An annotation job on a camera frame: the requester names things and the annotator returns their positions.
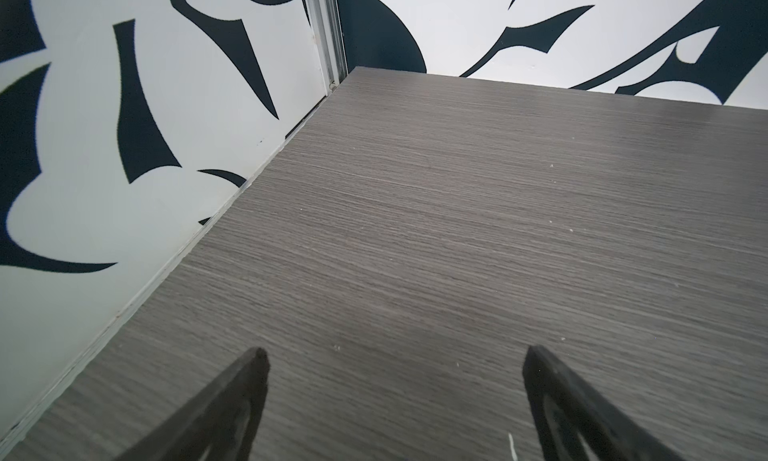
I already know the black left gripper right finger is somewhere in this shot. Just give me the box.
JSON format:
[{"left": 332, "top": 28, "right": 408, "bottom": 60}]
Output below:
[{"left": 522, "top": 345, "right": 681, "bottom": 461}]

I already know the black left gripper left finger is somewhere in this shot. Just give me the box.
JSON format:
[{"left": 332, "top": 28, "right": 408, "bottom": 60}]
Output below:
[{"left": 118, "top": 348, "right": 270, "bottom": 460}]

